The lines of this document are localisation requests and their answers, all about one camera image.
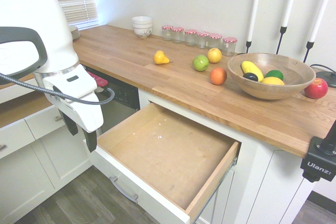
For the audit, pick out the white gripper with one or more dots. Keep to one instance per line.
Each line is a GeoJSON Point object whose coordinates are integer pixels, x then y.
{"type": "Point", "coordinates": [84, 113]}

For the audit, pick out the white wooden drawer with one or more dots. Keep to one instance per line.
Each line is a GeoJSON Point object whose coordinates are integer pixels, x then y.
{"type": "Point", "coordinates": [162, 150]}

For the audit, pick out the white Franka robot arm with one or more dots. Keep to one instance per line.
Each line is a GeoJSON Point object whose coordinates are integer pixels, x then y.
{"type": "Point", "coordinates": [39, 24]}

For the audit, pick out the stainless steel dishwasher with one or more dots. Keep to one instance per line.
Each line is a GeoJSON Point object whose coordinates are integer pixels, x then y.
{"type": "Point", "coordinates": [123, 100]}

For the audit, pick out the white side cabinet unit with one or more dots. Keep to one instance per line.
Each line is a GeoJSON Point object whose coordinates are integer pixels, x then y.
{"type": "Point", "coordinates": [31, 171]}

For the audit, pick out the stack of white plates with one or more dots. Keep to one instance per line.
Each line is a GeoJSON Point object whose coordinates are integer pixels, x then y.
{"type": "Point", "coordinates": [74, 33]}

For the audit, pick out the yellow pear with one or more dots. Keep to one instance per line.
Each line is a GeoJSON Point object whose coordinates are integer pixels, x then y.
{"type": "Point", "coordinates": [159, 57]}

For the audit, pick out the white patterned ceramic bowl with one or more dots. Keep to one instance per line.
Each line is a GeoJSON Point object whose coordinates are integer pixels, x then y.
{"type": "Point", "coordinates": [142, 33]}

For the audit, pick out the glass jar red checkered lid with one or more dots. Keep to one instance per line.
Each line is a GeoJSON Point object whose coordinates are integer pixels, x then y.
{"type": "Point", "coordinates": [215, 40]}
{"type": "Point", "coordinates": [230, 47]}
{"type": "Point", "coordinates": [177, 36]}
{"type": "Point", "coordinates": [202, 41]}
{"type": "Point", "coordinates": [190, 38]}
{"type": "Point", "coordinates": [167, 33]}

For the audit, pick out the green apple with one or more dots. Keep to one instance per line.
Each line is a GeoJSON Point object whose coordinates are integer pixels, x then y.
{"type": "Point", "coordinates": [200, 63]}

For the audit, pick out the orange fruit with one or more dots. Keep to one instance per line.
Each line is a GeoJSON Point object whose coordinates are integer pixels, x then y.
{"type": "Point", "coordinates": [218, 76]}

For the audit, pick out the yellow apple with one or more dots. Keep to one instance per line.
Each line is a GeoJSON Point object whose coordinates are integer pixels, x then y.
{"type": "Point", "coordinates": [214, 55]}

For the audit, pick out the black plum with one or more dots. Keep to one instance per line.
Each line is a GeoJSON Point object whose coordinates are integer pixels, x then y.
{"type": "Point", "coordinates": [250, 76]}

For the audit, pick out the yellow banana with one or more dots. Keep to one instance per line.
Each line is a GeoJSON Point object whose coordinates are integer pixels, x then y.
{"type": "Point", "coordinates": [250, 68]}

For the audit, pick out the large wooden bowl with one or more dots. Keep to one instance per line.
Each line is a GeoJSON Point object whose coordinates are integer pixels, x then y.
{"type": "Point", "coordinates": [262, 90]}

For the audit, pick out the white base cabinet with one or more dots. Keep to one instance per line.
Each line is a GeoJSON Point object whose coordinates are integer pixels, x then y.
{"type": "Point", "coordinates": [262, 182]}

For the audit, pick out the black metal candle holder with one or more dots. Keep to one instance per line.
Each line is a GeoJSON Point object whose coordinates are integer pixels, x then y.
{"type": "Point", "coordinates": [310, 45]}
{"type": "Point", "coordinates": [283, 31]}
{"type": "Point", "coordinates": [249, 44]}

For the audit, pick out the yellow lemon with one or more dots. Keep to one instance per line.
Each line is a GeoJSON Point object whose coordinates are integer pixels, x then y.
{"type": "Point", "coordinates": [273, 81]}

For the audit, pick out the green lime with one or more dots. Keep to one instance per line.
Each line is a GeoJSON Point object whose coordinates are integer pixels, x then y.
{"type": "Point", "coordinates": [274, 74]}

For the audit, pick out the tall white candle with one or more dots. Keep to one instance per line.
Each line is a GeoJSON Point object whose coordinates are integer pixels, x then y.
{"type": "Point", "coordinates": [323, 6]}
{"type": "Point", "coordinates": [290, 1]}
{"type": "Point", "coordinates": [254, 11]}

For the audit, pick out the red apple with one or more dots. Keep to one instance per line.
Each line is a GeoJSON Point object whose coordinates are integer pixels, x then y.
{"type": "Point", "coordinates": [316, 89]}

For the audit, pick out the black round device base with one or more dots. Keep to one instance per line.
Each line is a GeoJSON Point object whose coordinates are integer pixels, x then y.
{"type": "Point", "coordinates": [330, 78]}

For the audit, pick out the black Ulanzi clamp camera stand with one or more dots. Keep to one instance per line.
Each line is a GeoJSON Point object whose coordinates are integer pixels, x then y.
{"type": "Point", "coordinates": [317, 166]}

